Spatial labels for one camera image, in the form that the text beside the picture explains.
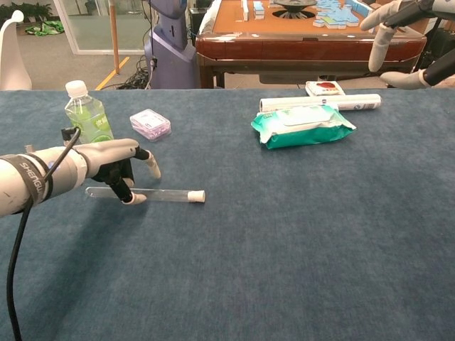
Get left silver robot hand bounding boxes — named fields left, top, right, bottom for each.
left=72, top=138, right=162, bottom=206

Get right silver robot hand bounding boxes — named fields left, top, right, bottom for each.
left=359, top=0, right=455, bottom=91

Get glass test tube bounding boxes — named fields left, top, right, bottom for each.
left=85, top=186, right=207, bottom=205

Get small white cap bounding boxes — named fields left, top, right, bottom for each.
left=187, top=189, right=207, bottom=205

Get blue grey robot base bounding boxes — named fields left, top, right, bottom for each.
left=143, top=0, right=198, bottom=90

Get green label water bottle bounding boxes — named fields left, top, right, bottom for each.
left=64, top=80, right=115, bottom=145

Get black tripod stand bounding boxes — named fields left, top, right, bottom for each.
left=406, top=17, right=444, bottom=88

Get clear box purple floss picks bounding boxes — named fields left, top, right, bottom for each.
left=129, top=108, right=173, bottom=143

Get blue mahjong tile pile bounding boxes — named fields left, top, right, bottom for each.
left=312, top=0, right=374, bottom=29

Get white paper roll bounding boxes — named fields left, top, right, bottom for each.
left=259, top=93, right=382, bottom=112

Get wooden pole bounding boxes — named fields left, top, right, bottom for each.
left=107, top=0, right=121, bottom=75

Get red white snack packet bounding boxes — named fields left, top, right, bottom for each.
left=304, top=80, right=347, bottom=97

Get brown mahjong table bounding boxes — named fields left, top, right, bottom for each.
left=194, top=0, right=428, bottom=90

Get black mahjong table dial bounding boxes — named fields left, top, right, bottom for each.
left=271, top=0, right=319, bottom=19

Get glass partition door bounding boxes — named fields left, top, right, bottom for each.
left=53, top=0, right=151, bottom=56

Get green bags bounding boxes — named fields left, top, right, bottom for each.
left=24, top=20, right=65, bottom=38

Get green potted plants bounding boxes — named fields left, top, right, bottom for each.
left=0, top=2, right=53, bottom=24

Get blue carpet table mat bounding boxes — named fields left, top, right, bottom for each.
left=0, top=87, right=455, bottom=341

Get green wet wipes pack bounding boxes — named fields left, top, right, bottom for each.
left=250, top=104, right=358, bottom=151

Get black cable bundle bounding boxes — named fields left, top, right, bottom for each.
left=117, top=55, right=154, bottom=90

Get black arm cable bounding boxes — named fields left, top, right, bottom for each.
left=6, top=126, right=82, bottom=341

